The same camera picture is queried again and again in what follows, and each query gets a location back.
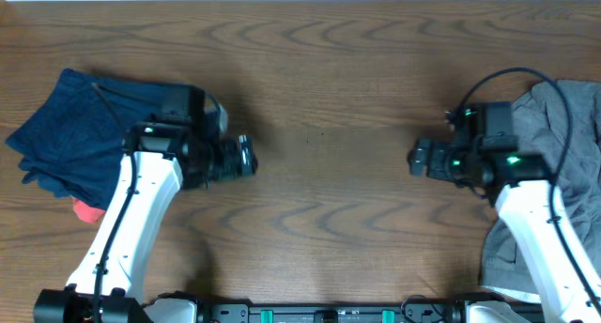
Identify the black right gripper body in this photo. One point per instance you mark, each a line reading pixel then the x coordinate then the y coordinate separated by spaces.
pixel 449 163

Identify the folded navy blue shorts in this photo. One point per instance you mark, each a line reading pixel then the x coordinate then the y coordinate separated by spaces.
pixel 72 146

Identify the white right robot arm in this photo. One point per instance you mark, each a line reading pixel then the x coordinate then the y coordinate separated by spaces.
pixel 522 189

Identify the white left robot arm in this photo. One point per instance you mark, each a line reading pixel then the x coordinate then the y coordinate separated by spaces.
pixel 108 284

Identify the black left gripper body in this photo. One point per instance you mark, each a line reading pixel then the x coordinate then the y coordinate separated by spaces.
pixel 221 164

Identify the folded red garment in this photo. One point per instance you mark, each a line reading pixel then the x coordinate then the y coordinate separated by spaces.
pixel 86 213

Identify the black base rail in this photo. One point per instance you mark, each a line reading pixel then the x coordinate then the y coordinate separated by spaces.
pixel 474 307

